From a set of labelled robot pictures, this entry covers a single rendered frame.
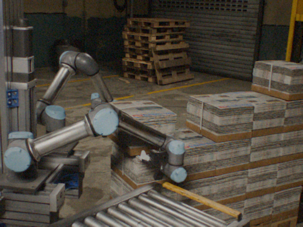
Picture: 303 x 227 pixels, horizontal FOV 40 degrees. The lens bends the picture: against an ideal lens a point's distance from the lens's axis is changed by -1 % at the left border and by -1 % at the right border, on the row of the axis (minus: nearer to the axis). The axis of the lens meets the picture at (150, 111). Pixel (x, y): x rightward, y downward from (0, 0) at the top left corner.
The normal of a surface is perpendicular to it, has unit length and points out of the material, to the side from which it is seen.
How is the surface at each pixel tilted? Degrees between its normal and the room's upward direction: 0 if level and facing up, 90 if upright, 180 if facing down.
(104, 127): 87
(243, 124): 90
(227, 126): 90
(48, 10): 90
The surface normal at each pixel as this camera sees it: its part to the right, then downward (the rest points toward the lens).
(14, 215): -0.12, 0.25
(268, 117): 0.49, 0.25
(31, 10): 0.74, 0.21
